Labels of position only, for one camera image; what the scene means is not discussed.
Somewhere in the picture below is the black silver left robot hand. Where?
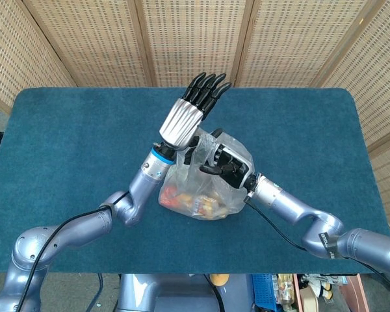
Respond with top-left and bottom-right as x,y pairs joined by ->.
158,72 -> 232,152

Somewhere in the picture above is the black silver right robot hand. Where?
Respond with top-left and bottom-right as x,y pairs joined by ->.
183,128 -> 257,190

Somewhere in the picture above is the clear plastic bag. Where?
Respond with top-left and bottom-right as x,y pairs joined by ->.
158,128 -> 255,221

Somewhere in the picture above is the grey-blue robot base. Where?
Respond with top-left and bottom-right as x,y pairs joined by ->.
116,273 -> 257,312

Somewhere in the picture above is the yellow snack packet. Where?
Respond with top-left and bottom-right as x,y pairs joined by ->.
181,193 -> 230,219

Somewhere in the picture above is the red snack packet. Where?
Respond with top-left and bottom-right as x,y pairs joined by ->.
160,187 -> 183,208

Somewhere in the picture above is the woven bamboo folding screen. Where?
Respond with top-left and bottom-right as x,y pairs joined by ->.
0,0 -> 390,228

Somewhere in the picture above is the yellow round object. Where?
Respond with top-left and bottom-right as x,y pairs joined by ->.
209,274 -> 231,287

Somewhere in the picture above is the blue carpet table mat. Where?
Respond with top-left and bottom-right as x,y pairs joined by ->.
0,86 -> 390,276

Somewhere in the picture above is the blue plastic crate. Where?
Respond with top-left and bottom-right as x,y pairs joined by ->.
252,274 -> 278,311

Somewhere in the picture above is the clear plastic bottle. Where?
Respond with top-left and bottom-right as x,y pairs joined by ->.
277,274 -> 295,312

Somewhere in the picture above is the white plush toy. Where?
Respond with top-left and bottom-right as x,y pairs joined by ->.
300,274 -> 335,300

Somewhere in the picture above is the pink storage box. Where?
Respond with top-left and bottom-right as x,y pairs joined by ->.
292,274 -> 370,312

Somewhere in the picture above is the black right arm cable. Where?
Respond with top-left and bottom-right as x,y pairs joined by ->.
244,194 -> 390,291

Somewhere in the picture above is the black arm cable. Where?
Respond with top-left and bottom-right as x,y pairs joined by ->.
244,194 -> 390,291
14,191 -> 131,312

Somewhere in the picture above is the blue floor cable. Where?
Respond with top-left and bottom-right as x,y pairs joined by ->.
85,273 -> 104,310

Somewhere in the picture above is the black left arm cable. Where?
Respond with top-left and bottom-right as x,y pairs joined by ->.
14,191 -> 131,312

